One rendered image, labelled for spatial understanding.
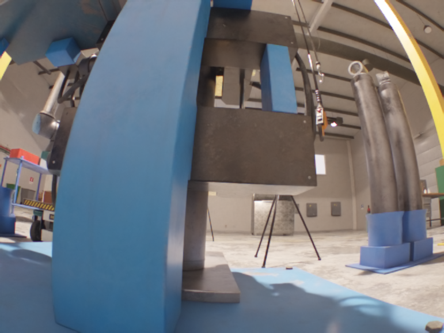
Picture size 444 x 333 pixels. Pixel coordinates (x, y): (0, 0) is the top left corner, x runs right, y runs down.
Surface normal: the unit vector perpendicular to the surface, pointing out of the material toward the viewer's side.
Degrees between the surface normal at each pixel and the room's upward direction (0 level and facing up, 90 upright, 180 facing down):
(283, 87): 90
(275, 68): 90
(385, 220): 90
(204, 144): 90
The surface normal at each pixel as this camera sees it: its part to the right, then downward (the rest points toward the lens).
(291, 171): 0.04, -0.27
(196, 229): 0.76, -0.15
